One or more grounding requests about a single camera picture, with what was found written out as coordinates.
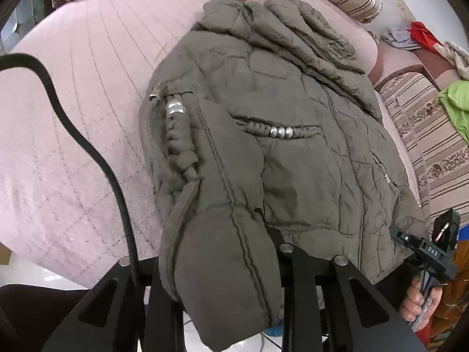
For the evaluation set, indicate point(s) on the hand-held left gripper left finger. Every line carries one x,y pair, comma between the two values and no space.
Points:
161,322

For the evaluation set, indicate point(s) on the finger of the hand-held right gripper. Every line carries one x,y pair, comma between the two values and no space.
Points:
403,237

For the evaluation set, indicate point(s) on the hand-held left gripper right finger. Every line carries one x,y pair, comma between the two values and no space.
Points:
296,282

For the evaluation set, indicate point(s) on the olive hooded puffer jacket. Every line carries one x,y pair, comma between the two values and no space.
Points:
293,172

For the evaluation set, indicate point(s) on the person's right hand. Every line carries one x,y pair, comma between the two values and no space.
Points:
410,304

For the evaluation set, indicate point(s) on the wide striped floral cushion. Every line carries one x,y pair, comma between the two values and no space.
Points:
428,146

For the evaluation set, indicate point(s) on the green quilt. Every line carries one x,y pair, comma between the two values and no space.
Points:
458,106

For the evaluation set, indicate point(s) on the cardboard box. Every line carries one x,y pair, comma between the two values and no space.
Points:
4,255

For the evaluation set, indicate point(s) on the cream quilt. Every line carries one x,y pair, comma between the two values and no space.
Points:
458,58

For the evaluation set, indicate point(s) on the grey-blue cloth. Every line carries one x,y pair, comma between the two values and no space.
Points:
399,38

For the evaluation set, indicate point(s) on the red cloth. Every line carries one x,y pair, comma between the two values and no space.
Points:
421,33

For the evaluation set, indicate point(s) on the pink sofa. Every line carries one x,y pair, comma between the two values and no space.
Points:
73,117

